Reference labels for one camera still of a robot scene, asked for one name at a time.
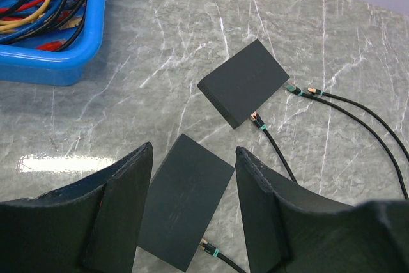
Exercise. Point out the black network switch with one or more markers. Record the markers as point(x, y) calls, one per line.
point(242, 84)
point(182, 199)

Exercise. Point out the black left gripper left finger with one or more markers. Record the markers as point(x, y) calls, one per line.
point(91, 225)

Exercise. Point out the blue plastic bin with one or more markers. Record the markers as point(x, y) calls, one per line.
point(64, 68)

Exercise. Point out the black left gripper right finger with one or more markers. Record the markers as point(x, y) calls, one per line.
point(288, 228)

